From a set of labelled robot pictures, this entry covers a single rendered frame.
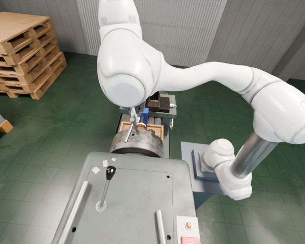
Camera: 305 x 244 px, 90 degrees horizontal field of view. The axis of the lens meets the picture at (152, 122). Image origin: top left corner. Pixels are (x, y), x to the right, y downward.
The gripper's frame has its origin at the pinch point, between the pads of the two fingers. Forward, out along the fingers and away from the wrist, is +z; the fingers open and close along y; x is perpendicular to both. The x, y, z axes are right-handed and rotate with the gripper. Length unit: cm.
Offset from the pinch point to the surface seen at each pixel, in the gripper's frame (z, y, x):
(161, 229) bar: 10.9, -19.9, 36.7
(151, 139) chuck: 19.2, -6.3, -1.1
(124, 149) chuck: 18.7, 5.3, 8.2
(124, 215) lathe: 11.9, -6.4, 35.9
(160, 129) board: 56, -4, -35
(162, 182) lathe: 14.4, -16.8, 20.8
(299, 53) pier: 129, -258, -368
